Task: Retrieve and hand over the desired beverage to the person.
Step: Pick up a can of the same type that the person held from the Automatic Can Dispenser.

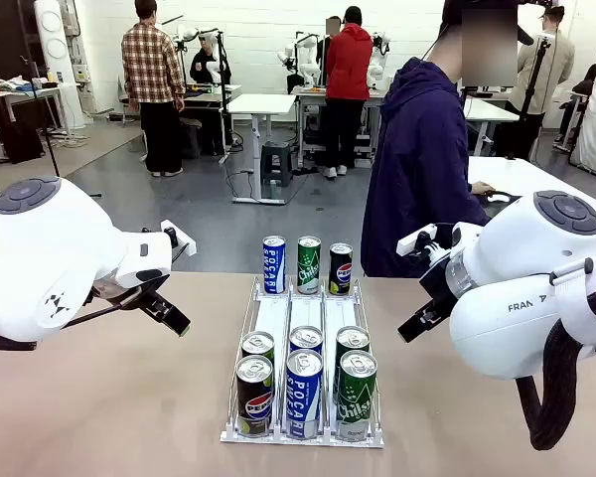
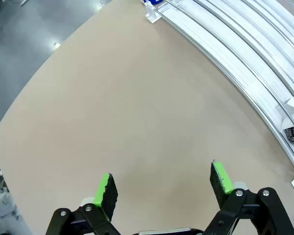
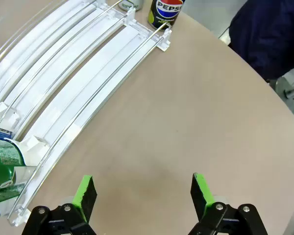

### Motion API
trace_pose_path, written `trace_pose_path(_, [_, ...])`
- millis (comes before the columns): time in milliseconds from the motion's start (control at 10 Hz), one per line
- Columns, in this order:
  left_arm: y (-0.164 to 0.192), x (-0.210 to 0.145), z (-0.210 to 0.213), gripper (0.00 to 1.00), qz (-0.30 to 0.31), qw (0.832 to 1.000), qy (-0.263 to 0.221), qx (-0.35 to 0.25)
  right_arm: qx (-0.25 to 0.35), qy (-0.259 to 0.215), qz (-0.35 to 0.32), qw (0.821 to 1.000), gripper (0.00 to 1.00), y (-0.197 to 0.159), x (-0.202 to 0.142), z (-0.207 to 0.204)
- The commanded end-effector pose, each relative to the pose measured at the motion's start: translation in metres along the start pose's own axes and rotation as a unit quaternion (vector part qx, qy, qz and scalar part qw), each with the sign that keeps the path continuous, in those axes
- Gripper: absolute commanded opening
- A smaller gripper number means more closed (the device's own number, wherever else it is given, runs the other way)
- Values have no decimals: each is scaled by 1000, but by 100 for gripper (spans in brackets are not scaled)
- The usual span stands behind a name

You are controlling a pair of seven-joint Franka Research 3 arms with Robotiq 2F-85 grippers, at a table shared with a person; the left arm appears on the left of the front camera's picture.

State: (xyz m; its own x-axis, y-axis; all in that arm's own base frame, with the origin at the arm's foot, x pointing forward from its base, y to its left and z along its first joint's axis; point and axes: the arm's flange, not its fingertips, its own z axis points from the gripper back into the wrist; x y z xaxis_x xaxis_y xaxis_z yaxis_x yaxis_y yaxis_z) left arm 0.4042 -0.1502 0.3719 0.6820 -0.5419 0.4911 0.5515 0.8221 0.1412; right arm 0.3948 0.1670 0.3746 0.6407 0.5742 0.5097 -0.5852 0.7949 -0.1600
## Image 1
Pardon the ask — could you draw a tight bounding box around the person in black top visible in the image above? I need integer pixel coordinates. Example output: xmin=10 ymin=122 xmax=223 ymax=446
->
xmin=315 ymin=15 xmax=344 ymax=95

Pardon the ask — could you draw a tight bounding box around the grey plastic stool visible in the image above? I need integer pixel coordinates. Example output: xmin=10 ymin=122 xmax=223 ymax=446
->
xmin=260 ymin=141 xmax=294 ymax=188

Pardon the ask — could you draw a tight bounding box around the seated person in black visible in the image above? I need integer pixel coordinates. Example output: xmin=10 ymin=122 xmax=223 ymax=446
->
xmin=189 ymin=32 xmax=232 ymax=85

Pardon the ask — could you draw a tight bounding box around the green Chilsung cider can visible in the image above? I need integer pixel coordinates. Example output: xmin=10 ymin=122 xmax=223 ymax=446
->
xmin=333 ymin=325 xmax=372 ymax=394
xmin=335 ymin=349 xmax=378 ymax=442
xmin=296 ymin=235 xmax=323 ymax=295

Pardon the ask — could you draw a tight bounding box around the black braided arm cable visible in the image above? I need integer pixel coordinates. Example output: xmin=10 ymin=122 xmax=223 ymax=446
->
xmin=0 ymin=325 xmax=39 ymax=353
xmin=519 ymin=282 xmax=596 ymax=451

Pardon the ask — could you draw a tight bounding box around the black camera tripod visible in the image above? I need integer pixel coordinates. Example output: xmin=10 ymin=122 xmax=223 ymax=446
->
xmin=506 ymin=32 xmax=557 ymax=163

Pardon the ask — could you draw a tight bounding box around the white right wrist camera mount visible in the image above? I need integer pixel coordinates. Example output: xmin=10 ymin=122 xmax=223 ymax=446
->
xmin=395 ymin=223 xmax=451 ymax=264

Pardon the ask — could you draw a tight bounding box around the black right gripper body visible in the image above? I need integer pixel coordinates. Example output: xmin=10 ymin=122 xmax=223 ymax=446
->
xmin=419 ymin=261 xmax=460 ymax=314

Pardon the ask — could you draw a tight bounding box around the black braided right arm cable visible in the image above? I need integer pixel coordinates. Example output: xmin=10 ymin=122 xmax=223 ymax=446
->
xmin=519 ymin=282 xmax=596 ymax=451

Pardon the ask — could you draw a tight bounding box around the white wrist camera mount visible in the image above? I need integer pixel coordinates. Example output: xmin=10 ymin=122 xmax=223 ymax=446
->
xmin=395 ymin=223 xmax=451 ymax=264
xmin=159 ymin=220 xmax=198 ymax=257

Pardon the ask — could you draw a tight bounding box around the black bag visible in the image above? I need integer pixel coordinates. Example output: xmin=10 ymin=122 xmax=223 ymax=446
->
xmin=2 ymin=116 xmax=46 ymax=165

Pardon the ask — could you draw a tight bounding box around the black Pepsi can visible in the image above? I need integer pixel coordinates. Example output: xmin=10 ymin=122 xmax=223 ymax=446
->
xmin=329 ymin=241 xmax=355 ymax=297
xmin=235 ymin=354 xmax=275 ymax=438
xmin=240 ymin=330 xmax=276 ymax=367

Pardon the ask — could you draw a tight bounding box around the person in plaid shirt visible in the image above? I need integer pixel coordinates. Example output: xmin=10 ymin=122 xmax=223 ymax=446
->
xmin=121 ymin=0 xmax=188 ymax=178

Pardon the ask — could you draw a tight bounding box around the large white table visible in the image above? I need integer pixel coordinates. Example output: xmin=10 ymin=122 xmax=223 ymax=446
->
xmin=466 ymin=156 xmax=596 ymax=220

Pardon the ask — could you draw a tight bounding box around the white long workbench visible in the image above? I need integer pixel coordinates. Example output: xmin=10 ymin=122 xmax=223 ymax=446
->
xmin=295 ymin=86 xmax=388 ymax=160

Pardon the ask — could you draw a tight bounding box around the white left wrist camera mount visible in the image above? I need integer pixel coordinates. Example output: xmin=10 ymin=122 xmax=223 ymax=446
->
xmin=159 ymin=220 xmax=198 ymax=257

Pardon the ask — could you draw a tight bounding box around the black camera stand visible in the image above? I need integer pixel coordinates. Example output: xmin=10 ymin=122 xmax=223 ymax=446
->
xmin=217 ymin=30 xmax=234 ymax=165

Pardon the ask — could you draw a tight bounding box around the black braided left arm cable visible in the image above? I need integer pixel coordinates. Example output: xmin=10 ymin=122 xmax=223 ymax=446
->
xmin=0 ymin=325 xmax=39 ymax=353

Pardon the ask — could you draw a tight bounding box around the person in red hoodie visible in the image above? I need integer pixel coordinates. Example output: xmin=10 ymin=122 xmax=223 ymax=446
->
xmin=322 ymin=5 xmax=374 ymax=179

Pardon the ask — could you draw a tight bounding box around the white can dispenser rack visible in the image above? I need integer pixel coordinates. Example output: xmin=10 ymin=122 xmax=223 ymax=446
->
xmin=220 ymin=275 xmax=386 ymax=450

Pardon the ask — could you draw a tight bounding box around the cluttered white table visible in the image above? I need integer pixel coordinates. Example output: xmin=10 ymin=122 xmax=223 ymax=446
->
xmin=0 ymin=79 xmax=75 ymax=160

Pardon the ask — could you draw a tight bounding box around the white standing desk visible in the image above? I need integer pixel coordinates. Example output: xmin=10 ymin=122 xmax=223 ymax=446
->
xmin=226 ymin=92 xmax=298 ymax=205

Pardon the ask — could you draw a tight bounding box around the person in navy hoodie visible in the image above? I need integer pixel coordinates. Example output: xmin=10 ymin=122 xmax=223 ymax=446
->
xmin=360 ymin=0 xmax=535 ymax=278

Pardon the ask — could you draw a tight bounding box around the tall white air conditioner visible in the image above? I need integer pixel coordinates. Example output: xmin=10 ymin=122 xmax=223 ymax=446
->
xmin=33 ymin=0 xmax=88 ymax=130

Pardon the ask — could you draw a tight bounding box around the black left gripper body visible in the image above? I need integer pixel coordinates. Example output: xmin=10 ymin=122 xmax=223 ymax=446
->
xmin=89 ymin=270 xmax=173 ymax=308

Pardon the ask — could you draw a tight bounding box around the right forearm navy sleeve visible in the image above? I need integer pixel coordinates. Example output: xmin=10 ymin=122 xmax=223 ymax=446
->
xmin=446 ymin=163 xmax=493 ymax=228

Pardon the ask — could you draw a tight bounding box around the person in beige jacket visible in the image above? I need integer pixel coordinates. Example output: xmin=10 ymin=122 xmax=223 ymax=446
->
xmin=506 ymin=4 xmax=576 ymax=160

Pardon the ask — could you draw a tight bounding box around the blue Pocari Sweat can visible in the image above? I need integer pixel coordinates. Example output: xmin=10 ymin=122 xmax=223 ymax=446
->
xmin=288 ymin=325 xmax=324 ymax=357
xmin=285 ymin=348 xmax=325 ymax=441
xmin=261 ymin=235 xmax=287 ymax=295

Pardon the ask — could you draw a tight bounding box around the seated person in dark clothes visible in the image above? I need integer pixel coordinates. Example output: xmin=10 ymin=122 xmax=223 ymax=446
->
xmin=555 ymin=63 xmax=596 ymax=150

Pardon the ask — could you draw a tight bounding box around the thin black tripod stand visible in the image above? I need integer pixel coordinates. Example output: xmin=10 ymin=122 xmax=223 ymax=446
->
xmin=19 ymin=54 xmax=104 ymax=199

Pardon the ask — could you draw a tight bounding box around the small white table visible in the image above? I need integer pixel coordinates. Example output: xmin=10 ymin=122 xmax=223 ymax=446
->
xmin=464 ymin=96 xmax=521 ymax=158

